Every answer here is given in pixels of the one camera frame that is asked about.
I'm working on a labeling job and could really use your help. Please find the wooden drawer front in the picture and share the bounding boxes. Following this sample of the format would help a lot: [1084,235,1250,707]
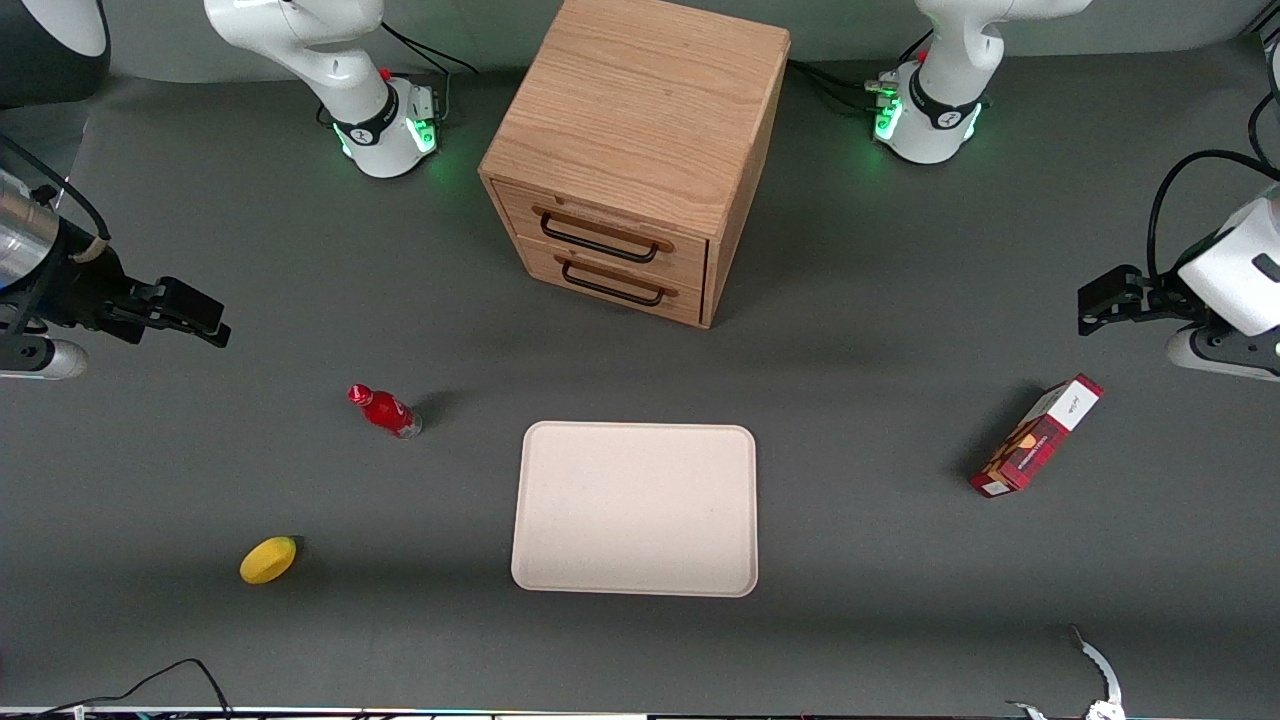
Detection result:
[515,236,707,327]
[492,180,712,292]

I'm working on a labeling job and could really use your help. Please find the black wire drawer handle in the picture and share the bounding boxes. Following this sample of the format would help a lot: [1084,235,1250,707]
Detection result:
[553,255,679,307]
[532,205,676,265]

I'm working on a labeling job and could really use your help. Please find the black left base cables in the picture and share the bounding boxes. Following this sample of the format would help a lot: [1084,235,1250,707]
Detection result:
[788,30,936,117]

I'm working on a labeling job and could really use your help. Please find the red plaid shortbread box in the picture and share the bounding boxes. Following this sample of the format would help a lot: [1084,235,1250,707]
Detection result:
[970,374,1105,499]

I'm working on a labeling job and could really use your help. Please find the wooden drawer cabinet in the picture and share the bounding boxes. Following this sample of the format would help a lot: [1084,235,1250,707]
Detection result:
[478,0,792,330]

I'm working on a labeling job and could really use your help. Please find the red coke bottle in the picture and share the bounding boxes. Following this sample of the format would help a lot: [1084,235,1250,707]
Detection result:
[347,384,424,441]

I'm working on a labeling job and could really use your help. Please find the thin black table cable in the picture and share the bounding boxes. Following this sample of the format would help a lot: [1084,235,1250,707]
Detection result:
[0,658,233,720]

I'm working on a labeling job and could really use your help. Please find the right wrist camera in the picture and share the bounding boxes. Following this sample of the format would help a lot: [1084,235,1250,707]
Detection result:
[0,338,89,382]

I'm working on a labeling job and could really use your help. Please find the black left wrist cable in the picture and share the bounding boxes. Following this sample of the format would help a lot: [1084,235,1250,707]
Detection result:
[1147,150,1280,283]

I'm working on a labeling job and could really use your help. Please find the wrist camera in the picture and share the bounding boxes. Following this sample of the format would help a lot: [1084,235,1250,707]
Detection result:
[1165,325,1280,382]
[0,338,89,382]

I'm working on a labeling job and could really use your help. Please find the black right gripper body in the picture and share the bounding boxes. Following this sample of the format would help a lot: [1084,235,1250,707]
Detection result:
[20,220,153,336]

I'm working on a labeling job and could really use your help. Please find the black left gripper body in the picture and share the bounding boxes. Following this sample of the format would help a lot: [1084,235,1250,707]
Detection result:
[1140,268,1211,323]

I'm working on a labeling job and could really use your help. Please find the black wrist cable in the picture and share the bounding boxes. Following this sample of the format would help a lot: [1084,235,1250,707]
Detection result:
[1147,150,1280,283]
[0,133,109,264]

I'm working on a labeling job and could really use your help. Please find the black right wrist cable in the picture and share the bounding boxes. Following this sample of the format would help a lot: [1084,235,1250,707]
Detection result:
[0,133,109,264]

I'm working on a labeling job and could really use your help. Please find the black hanging cable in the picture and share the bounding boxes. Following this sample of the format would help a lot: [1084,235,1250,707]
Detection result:
[1246,40,1280,173]

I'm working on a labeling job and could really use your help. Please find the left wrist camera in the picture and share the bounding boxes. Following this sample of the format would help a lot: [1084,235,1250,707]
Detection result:
[1165,325,1280,382]

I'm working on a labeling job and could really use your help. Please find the beige rectangular tray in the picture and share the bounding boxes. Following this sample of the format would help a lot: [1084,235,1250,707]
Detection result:
[510,421,759,599]

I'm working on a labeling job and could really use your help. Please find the yellow lemon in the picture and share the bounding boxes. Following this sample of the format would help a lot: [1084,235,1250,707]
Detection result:
[240,536,299,585]

